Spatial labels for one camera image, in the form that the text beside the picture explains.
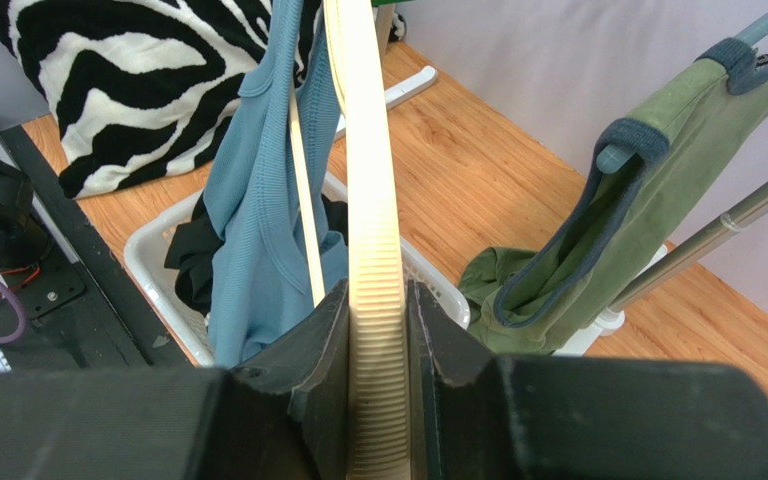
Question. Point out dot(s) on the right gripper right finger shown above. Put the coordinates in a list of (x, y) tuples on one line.
[(459, 419)]

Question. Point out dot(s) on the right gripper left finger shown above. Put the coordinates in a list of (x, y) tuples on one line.
[(304, 379)]

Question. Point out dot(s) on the wooden hanger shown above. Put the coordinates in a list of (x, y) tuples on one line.
[(354, 411)]

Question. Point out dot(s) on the blue tank top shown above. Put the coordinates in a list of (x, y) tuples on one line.
[(261, 283)]

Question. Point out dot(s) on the black top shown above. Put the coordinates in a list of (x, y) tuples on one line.
[(191, 251)]

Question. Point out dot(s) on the teal plastic hanger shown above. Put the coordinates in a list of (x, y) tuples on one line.
[(706, 112)]

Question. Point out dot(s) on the olive green tank top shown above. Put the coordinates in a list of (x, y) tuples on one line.
[(531, 307)]

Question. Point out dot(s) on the green plastic hanger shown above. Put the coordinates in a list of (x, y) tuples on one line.
[(378, 3)]

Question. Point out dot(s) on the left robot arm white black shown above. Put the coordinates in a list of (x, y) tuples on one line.
[(23, 240)]

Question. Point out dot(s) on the white plastic laundry basket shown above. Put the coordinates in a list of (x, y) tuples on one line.
[(146, 250)]

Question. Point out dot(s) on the zebra striped blanket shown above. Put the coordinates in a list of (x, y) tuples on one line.
[(144, 90)]

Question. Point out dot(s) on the metal clothes rack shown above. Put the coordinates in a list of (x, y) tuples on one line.
[(662, 265)]

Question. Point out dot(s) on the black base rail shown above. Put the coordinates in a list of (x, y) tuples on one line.
[(77, 308)]

